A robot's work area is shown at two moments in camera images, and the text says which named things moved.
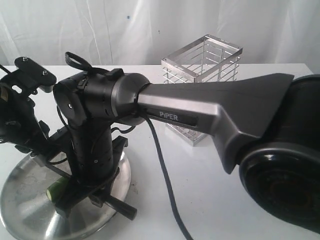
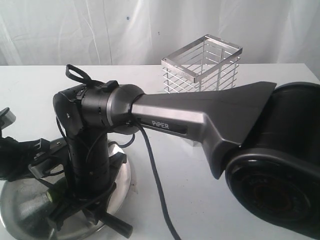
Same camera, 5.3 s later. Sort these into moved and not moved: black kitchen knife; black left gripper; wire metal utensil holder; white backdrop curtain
Moved: black left gripper; black kitchen knife
Not moved: wire metal utensil holder; white backdrop curtain
